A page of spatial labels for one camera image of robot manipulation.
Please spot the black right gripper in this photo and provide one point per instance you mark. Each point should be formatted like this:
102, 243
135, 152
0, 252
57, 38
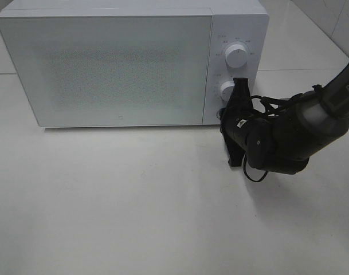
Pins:
242, 126

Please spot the round white door release button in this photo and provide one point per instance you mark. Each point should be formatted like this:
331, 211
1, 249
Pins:
220, 113

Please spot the white timer knob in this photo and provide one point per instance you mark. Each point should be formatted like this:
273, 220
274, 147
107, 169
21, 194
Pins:
226, 90

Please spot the white microwave door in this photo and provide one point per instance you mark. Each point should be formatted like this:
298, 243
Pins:
98, 72

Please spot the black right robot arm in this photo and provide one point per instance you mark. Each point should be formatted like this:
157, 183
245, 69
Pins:
283, 137

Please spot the upper white power knob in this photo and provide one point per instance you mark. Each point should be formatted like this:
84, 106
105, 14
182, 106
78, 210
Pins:
236, 55

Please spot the white microwave oven body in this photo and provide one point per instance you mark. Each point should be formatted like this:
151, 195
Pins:
231, 21

